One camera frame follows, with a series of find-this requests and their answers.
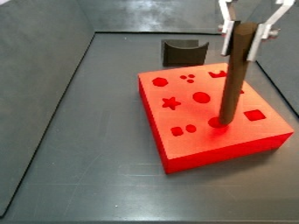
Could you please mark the black curved cradle stand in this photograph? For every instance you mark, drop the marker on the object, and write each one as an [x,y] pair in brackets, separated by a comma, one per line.
[183,52]

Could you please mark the brown oval rod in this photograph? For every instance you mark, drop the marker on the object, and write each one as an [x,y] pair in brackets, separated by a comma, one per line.
[242,37]

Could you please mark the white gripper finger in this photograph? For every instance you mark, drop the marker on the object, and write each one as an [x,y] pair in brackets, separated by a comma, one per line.
[265,30]
[227,10]

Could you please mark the red shape-sorter block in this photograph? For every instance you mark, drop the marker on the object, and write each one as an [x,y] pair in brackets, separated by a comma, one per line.
[182,103]

